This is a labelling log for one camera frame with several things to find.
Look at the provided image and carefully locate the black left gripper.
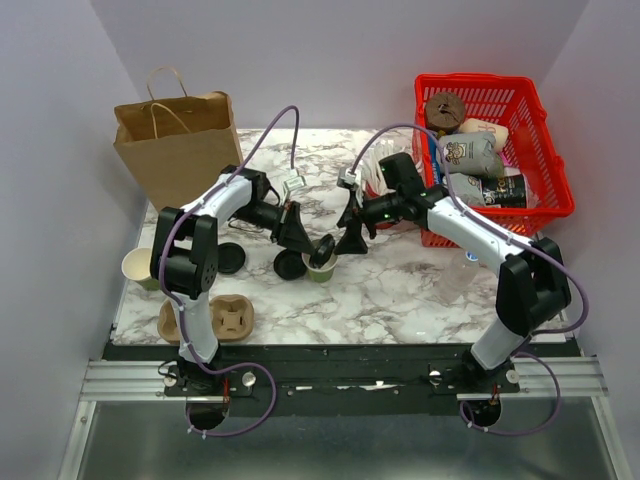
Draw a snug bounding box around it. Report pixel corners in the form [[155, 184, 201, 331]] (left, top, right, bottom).
[[231, 199, 316, 255]]

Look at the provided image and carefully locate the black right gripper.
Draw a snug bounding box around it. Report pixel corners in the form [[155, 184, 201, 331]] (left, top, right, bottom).
[[333, 189, 402, 256]]

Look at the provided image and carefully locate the black coffee cup lid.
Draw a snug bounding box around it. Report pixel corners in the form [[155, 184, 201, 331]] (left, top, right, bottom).
[[218, 242, 246, 275]]

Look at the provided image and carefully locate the green paper coffee cup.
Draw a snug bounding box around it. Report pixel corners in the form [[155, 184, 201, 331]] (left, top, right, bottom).
[[121, 247, 160, 291]]

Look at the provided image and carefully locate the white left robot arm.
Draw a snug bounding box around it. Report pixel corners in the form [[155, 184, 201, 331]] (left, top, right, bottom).
[[150, 165, 319, 395]]

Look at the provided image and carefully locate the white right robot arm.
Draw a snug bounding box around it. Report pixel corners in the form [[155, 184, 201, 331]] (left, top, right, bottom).
[[334, 153, 571, 392]]

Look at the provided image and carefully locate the grey coffee bag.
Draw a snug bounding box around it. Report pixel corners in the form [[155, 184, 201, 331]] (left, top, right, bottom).
[[438, 133, 504, 178]]

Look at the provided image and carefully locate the black coffee bag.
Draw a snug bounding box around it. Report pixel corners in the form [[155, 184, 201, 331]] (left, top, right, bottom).
[[481, 174, 528, 208]]

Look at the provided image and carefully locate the red cup with straws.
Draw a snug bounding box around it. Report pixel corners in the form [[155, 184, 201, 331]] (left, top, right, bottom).
[[359, 139, 415, 232]]

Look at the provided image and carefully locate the brown cardboard cup carrier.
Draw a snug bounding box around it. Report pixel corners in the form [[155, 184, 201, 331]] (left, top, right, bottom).
[[157, 295, 255, 345]]

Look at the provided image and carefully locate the blue snack box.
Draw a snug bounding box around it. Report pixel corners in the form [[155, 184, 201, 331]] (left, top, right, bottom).
[[427, 134, 442, 185]]

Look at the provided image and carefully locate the clear plastic water bottle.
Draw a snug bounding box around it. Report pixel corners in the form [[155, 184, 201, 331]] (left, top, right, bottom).
[[435, 250, 480, 304]]

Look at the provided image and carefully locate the grey crumpled pouch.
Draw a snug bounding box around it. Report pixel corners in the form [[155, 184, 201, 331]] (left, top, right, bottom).
[[442, 173, 485, 207]]

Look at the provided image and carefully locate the brown paper bag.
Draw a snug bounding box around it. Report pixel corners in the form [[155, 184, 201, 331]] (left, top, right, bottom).
[[114, 91, 243, 211]]

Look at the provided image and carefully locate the beige wrapped roll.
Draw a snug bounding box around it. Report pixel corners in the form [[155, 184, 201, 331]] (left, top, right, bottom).
[[459, 118, 509, 152]]

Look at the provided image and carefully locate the red plastic basket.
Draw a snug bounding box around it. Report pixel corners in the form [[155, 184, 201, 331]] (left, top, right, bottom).
[[413, 73, 575, 237]]

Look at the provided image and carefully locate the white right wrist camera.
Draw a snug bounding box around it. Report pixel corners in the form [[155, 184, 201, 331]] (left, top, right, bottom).
[[336, 167, 362, 197]]

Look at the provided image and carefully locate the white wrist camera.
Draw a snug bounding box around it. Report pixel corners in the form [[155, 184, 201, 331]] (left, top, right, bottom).
[[336, 167, 362, 197], [283, 175, 306, 201]]

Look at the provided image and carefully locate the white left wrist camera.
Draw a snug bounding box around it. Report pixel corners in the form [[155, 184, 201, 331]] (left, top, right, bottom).
[[283, 175, 306, 201]]

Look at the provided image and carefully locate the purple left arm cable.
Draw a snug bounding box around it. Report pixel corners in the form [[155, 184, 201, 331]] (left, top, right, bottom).
[[158, 105, 301, 438]]

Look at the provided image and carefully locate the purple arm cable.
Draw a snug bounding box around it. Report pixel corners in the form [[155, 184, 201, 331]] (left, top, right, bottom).
[[158, 105, 301, 438], [351, 122, 591, 438]]

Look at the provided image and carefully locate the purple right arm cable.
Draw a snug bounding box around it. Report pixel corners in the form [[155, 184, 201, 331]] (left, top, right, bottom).
[[351, 122, 591, 438]]

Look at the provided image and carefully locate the black mounting base rail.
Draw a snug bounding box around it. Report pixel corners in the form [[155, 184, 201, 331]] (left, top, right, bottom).
[[159, 342, 521, 418]]

